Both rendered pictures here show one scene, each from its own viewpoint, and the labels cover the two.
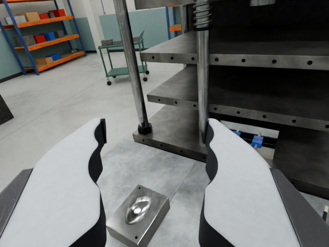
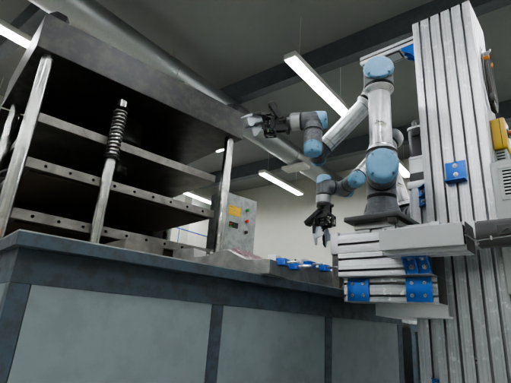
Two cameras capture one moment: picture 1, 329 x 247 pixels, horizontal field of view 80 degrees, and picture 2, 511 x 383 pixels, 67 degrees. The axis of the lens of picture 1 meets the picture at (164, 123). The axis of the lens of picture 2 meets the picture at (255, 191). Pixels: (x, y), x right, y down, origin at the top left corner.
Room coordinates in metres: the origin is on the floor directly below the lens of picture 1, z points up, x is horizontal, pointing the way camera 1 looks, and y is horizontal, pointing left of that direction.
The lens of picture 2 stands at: (-0.34, 1.47, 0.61)
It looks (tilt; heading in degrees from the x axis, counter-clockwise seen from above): 19 degrees up; 284
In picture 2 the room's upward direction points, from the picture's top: 4 degrees clockwise
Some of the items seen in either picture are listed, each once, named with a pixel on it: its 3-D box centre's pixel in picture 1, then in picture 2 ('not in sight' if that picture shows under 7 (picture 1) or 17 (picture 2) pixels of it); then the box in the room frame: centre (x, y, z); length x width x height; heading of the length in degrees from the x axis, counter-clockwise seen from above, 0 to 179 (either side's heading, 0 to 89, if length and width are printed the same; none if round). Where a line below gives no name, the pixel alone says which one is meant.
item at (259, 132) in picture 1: (255, 115); not in sight; (0.99, -0.54, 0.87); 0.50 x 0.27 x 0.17; 145
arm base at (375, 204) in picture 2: not in sight; (382, 208); (-0.47, -0.10, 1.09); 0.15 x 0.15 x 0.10
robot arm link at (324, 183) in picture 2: not in sight; (324, 186); (-0.22, -0.43, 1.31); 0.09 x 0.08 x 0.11; 28
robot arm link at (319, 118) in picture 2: not in sight; (313, 121); (-0.20, 0.02, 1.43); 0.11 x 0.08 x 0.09; 177
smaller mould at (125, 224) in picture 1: (139, 215); (131, 254); (0.47, 0.14, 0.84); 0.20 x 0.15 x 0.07; 145
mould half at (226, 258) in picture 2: not in sight; (234, 264); (0.16, -0.19, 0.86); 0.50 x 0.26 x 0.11; 162
